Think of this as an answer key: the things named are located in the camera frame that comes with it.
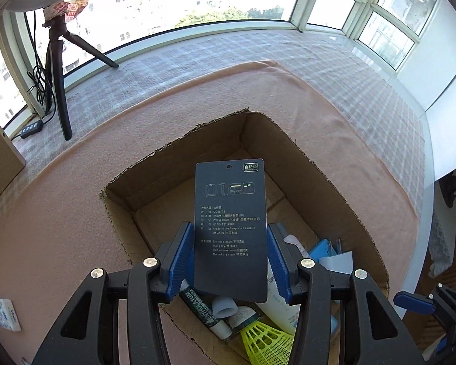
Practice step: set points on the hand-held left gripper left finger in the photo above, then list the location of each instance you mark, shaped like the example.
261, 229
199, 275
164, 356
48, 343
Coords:
182, 258

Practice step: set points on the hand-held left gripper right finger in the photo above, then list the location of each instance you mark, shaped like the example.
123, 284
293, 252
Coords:
277, 262

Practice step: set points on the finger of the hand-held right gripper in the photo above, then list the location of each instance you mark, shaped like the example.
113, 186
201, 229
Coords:
442, 348
410, 300

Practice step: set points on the blue plastic case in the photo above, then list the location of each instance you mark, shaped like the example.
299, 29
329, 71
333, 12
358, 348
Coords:
321, 251

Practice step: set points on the green cream tube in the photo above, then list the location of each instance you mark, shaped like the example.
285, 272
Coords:
199, 306

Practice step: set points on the white sunscreen bottle blue cap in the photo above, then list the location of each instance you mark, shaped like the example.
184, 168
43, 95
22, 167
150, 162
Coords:
281, 313

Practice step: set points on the small white cap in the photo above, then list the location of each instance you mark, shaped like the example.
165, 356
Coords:
224, 306

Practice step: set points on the yellow shuttlecock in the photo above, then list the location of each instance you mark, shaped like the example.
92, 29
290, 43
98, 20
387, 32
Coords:
266, 342

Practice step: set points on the cardboard box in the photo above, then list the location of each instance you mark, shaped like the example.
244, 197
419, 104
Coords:
307, 167

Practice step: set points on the white lace cloth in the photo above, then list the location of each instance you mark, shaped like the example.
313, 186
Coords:
437, 243

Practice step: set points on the dark object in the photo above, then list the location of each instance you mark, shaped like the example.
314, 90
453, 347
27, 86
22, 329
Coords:
448, 190

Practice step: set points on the patterned tissue pack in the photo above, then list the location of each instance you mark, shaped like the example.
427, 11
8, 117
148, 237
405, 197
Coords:
5, 313

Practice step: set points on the black power strip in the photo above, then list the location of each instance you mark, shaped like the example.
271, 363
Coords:
31, 129

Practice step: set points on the large light wooden board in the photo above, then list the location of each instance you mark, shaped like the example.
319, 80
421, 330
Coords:
0, 159

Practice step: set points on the black tripod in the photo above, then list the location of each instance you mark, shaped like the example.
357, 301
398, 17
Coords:
59, 83

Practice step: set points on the checked white cloth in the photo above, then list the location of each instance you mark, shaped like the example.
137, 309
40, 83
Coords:
250, 49

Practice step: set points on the red patterned paper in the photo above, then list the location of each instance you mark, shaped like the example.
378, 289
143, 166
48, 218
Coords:
66, 9

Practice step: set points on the white window frame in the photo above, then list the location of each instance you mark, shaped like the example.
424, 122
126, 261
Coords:
300, 3

